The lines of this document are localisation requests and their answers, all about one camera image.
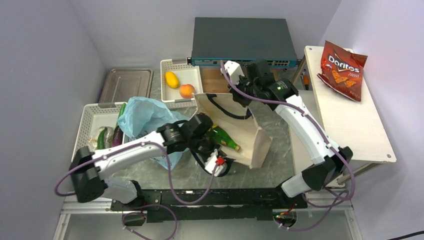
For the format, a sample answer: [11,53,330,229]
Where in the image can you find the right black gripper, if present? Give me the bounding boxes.
[227,73,261,108]

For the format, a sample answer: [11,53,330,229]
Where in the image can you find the green glass bottle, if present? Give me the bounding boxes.
[208,124,241,152]

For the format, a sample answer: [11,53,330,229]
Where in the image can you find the beige canvas tote bag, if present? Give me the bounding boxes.
[194,93,272,177]

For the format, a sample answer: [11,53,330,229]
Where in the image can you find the orange peach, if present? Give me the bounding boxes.
[179,84,196,99]

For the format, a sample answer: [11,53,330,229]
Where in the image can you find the light blue plastic grocery bag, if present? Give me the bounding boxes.
[117,96,190,171]

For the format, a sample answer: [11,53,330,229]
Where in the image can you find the yellow lemon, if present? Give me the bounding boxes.
[164,71,180,89]

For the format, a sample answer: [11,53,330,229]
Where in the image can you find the purple eggplant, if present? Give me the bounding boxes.
[111,126,124,147]

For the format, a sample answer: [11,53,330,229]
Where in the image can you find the red Doritos chip bag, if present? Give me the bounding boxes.
[317,41,368,102]

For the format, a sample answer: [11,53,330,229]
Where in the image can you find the dark green chili pepper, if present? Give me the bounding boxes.
[97,127,108,150]

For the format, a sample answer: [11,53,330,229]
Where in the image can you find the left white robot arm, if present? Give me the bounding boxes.
[69,113,227,210]

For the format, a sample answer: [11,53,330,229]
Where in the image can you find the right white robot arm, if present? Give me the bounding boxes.
[220,59,353,208]

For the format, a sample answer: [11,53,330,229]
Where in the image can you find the wooden board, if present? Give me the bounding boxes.
[199,66,293,94]

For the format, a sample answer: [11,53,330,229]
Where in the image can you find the orange object behind shelf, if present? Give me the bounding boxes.
[302,75,310,91]

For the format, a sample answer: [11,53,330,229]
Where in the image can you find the white perforated basket rear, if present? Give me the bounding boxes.
[160,59,204,109]

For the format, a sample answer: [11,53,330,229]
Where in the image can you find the white perforated basket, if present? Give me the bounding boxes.
[70,102,126,162]
[160,59,204,109]

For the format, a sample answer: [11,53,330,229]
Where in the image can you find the metal tray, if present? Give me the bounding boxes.
[99,68,154,103]

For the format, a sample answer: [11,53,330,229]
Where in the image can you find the white shelf table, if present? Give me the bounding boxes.
[299,45,397,176]

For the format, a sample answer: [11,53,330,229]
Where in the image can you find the white perforated basket left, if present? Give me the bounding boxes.
[70,102,126,162]

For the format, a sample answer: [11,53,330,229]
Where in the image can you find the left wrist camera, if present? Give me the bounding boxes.
[204,149,227,177]

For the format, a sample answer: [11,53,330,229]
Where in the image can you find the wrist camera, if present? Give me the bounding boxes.
[221,60,245,85]
[204,149,227,177]

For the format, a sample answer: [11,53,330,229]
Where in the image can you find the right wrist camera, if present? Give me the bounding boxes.
[221,60,245,85]

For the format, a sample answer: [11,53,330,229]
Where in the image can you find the network switch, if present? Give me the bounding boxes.
[187,17,298,68]

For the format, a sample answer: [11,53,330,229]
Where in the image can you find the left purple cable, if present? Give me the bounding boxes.
[54,142,221,240]

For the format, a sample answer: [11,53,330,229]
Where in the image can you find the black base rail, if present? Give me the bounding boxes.
[110,188,308,223]

